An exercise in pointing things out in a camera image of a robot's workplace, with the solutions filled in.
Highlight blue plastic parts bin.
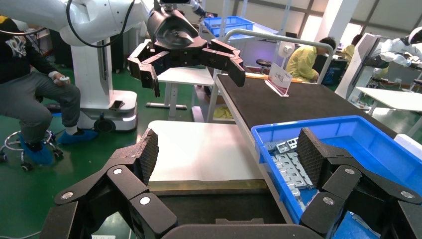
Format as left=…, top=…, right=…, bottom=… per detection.
left=250, top=115, right=422, bottom=239

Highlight yellow cloth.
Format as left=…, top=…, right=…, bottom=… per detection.
left=213, top=106, right=233, bottom=120

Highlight grey tubular rail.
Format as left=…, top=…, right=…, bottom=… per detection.
left=224, top=28, right=335, bottom=85

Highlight seated person dark clothes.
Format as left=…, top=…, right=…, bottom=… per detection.
left=0, top=14, right=100, bottom=166

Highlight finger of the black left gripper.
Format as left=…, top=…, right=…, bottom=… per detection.
left=201, top=39, right=246, bottom=88
left=127, top=39, right=166, bottom=98

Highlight white robot column base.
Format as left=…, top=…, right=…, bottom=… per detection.
left=71, top=39, right=139, bottom=132

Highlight black round stool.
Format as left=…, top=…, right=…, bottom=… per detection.
left=256, top=59, right=272, bottom=74

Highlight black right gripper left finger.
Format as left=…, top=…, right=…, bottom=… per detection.
left=39, top=127, right=179, bottom=239

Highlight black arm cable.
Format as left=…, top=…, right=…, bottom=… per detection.
left=0, top=0, right=136, bottom=48

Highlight acrylic sign with red print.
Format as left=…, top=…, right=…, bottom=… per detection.
left=264, top=62, right=294, bottom=98

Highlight chrome wheeled stool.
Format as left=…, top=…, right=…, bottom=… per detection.
left=0, top=130, right=63, bottom=172

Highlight slotted metal plate part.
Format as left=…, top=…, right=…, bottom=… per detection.
left=280, top=170, right=314, bottom=191
left=271, top=152, right=306, bottom=174

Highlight blue plastic crate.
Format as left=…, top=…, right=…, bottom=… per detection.
left=204, top=15, right=254, bottom=37

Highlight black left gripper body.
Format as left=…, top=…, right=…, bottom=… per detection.
left=146, top=8, right=211, bottom=67

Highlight person in yellow jacket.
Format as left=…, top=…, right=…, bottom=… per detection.
left=285, top=36, right=337, bottom=83
left=341, top=34, right=363, bottom=63

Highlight metal ladder bracket part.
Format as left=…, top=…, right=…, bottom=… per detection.
left=275, top=137, right=299, bottom=155

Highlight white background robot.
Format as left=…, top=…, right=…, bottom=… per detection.
left=334, top=26, right=422, bottom=101

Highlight white desk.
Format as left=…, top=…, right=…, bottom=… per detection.
left=156, top=66, right=215, bottom=121
left=356, top=86, right=422, bottom=113

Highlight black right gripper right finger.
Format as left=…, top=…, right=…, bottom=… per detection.
left=297, top=126, right=422, bottom=239

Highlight black rubber table mat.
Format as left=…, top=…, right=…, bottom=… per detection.
left=215, top=73, right=398, bottom=139

